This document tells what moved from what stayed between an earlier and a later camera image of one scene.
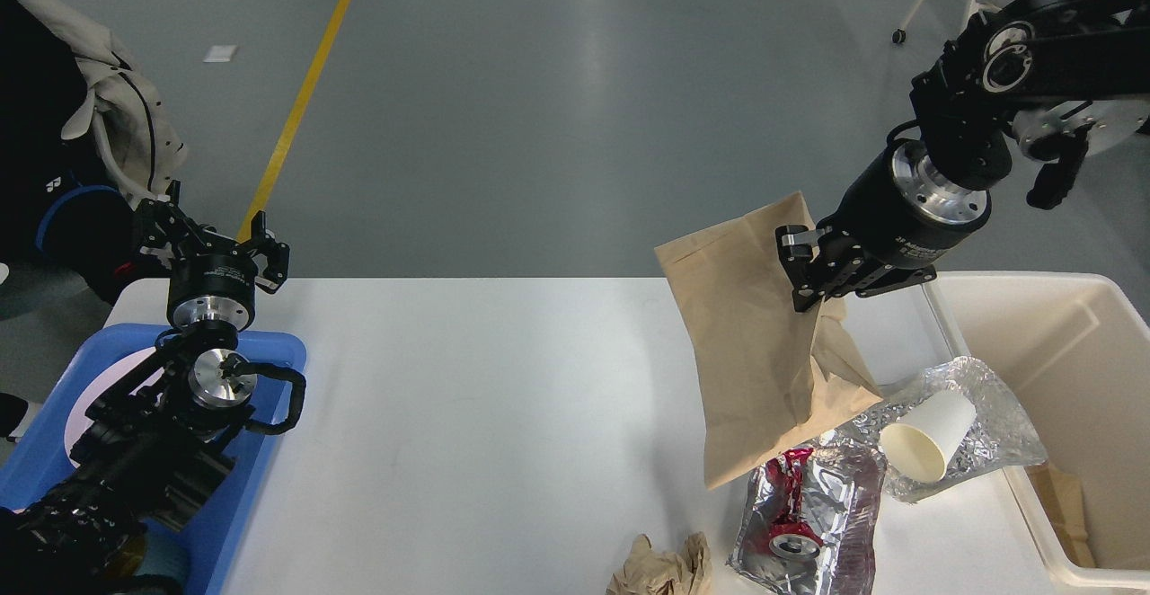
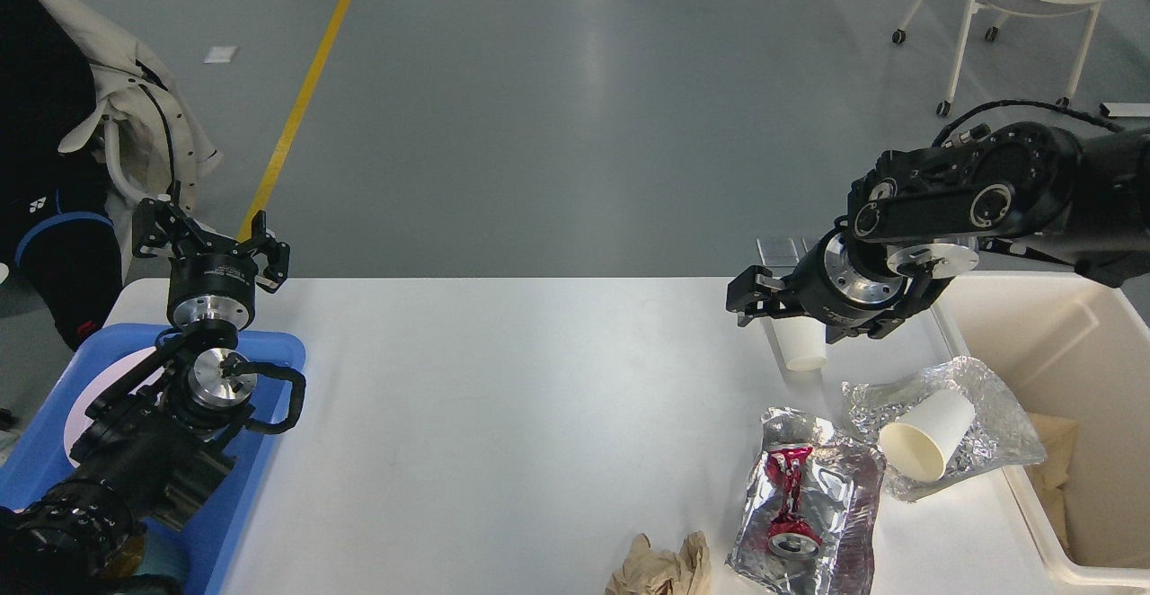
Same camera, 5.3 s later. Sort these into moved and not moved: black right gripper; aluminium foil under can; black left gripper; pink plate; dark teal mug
Moved: black right gripper
Not moved: pink plate; black left gripper; dark teal mug; aluminium foil under can
